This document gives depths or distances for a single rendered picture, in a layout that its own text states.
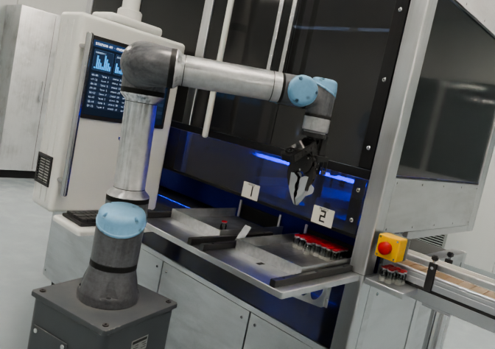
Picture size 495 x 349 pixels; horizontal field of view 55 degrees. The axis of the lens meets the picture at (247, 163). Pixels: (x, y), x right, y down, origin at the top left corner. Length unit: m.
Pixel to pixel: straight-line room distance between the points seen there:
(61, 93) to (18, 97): 4.30
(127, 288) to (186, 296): 0.94
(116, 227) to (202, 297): 0.97
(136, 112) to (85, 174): 0.72
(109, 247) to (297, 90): 0.58
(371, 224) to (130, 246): 0.76
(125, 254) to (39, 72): 5.18
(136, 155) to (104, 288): 0.35
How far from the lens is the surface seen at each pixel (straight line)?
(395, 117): 1.55
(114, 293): 1.23
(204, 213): 1.90
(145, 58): 1.17
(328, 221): 1.65
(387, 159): 1.55
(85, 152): 1.95
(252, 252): 1.51
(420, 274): 1.64
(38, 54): 6.26
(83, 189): 1.98
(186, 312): 2.17
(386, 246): 1.51
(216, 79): 1.17
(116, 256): 1.20
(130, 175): 1.31
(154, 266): 2.32
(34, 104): 6.29
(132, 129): 1.29
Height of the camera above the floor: 1.31
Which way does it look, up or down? 6 degrees down
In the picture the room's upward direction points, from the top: 12 degrees clockwise
